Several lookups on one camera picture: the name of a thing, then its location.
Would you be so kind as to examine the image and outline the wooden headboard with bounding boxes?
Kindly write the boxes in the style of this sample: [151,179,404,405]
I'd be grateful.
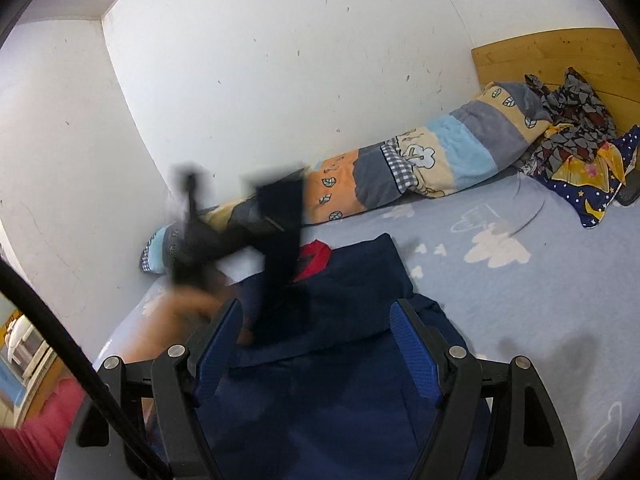
[471,27,639,133]

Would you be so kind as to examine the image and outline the light blue cloud bedsheet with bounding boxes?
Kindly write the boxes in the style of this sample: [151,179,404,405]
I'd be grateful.
[92,167,640,480]

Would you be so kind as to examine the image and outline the grey patterned cloth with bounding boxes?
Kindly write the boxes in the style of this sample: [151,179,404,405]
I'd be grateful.
[514,67,617,179]

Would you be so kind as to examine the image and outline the red sleeve forearm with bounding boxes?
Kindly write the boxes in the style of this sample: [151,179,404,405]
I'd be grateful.
[1,376,86,480]

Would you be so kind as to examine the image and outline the person's left hand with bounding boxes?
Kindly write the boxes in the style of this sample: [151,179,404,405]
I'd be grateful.
[117,286,241,363]

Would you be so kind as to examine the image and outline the navy blue work jacket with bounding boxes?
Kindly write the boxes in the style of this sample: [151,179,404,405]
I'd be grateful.
[196,234,463,479]

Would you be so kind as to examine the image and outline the navy yellow star pillow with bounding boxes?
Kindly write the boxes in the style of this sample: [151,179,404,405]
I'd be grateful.
[537,125,639,229]

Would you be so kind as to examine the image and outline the patchwork rolled quilt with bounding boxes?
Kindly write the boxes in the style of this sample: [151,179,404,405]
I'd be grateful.
[138,80,554,276]

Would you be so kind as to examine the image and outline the black cable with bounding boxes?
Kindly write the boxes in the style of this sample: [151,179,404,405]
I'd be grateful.
[0,259,174,480]

